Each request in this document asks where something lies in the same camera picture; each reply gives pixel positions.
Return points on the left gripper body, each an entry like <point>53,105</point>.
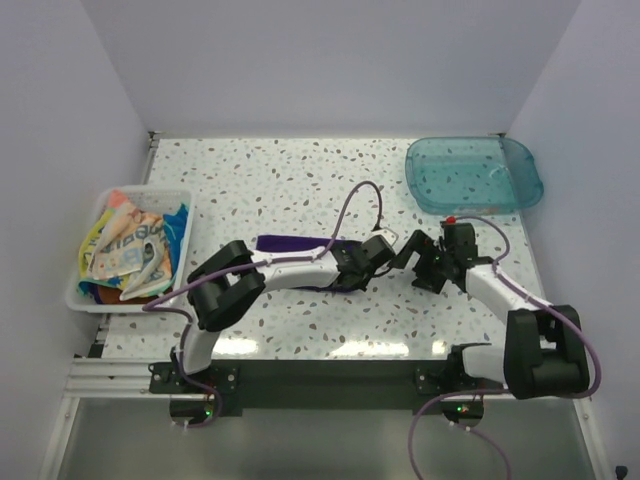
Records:
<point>365,280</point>

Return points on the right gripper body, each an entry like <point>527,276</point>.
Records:
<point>433,271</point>

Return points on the purple towel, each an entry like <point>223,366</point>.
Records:
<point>284,243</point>

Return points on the colourful printed towel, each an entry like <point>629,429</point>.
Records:
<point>125,257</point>

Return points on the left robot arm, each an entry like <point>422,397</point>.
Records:
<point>230,281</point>

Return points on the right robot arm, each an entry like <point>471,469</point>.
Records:
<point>544,352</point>

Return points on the teal translucent plastic bin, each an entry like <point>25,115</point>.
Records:
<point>472,175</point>

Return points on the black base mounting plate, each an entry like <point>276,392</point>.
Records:
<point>309,385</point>

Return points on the blue towel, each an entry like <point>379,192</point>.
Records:
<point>174,226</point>

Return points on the white plastic laundry basket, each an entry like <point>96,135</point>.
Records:
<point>161,200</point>

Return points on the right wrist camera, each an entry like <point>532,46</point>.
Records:
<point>449,221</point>

